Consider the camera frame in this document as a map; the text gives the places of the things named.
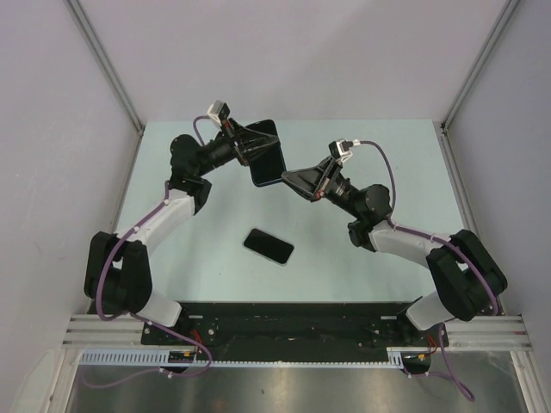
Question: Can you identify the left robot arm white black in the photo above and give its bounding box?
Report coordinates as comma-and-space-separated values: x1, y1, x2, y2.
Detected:
84, 118, 283, 344

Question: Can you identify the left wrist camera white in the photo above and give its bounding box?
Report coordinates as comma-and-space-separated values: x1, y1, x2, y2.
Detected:
207, 101, 230, 127

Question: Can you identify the left aluminium frame post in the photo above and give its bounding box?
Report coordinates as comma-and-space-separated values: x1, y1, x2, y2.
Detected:
64, 0, 145, 134

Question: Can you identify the right aluminium frame post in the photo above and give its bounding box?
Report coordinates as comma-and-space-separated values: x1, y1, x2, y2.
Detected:
440, 0, 523, 132

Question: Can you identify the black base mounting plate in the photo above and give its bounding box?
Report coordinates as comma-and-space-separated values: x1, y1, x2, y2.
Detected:
139, 300, 451, 362

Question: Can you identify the aluminium rail front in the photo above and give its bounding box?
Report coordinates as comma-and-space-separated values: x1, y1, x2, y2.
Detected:
63, 314, 144, 348

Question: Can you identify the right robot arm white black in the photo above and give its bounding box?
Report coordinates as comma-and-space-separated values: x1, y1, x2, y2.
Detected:
282, 157, 508, 345

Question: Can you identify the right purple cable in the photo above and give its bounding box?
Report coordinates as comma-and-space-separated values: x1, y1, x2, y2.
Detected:
350, 139, 503, 404

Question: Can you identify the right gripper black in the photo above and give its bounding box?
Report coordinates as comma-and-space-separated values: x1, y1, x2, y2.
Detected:
279, 156, 362, 219

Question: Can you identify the white slotted cable duct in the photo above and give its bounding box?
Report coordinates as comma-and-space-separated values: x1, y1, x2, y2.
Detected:
79, 348, 404, 369

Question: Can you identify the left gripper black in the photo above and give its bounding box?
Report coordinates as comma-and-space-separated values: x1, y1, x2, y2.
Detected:
195, 118, 280, 177

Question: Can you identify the aluminium frame post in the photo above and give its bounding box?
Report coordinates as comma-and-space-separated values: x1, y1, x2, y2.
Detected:
440, 0, 523, 132
64, 0, 145, 134

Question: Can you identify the black phone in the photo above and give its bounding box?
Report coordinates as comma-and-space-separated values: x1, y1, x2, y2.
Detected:
243, 228, 294, 265

